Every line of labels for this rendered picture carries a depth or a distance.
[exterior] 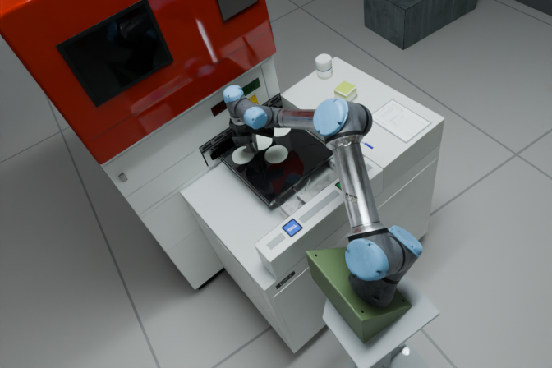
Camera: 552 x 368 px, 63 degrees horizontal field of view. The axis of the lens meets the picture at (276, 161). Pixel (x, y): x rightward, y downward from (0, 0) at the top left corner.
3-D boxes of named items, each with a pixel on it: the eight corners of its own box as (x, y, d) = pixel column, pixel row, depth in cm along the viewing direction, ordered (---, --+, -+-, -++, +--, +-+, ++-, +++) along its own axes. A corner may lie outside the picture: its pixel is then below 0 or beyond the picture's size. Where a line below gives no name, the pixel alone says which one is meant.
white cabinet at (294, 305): (227, 273, 259) (179, 192, 197) (347, 177, 287) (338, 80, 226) (298, 361, 221) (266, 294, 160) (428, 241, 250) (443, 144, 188)
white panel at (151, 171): (137, 215, 193) (93, 155, 162) (282, 113, 217) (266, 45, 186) (140, 219, 191) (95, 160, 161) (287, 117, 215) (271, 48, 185)
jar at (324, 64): (314, 75, 208) (312, 59, 201) (325, 68, 210) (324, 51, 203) (324, 82, 204) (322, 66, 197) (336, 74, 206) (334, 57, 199)
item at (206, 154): (207, 165, 200) (201, 152, 193) (282, 112, 213) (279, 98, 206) (209, 167, 199) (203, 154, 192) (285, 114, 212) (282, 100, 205)
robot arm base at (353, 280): (397, 303, 144) (415, 281, 140) (372, 312, 133) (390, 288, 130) (365, 269, 153) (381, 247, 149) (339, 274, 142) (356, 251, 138)
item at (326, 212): (261, 263, 168) (253, 244, 157) (365, 177, 184) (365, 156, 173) (276, 280, 162) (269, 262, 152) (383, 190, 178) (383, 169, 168)
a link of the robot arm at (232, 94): (230, 101, 161) (217, 91, 166) (237, 122, 169) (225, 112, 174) (247, 89, 163) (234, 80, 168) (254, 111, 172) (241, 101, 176)
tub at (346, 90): (333, 100, 195) (332, 89, 190) (344, 90, 198) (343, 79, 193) (347, 107, 191) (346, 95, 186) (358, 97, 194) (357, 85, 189)
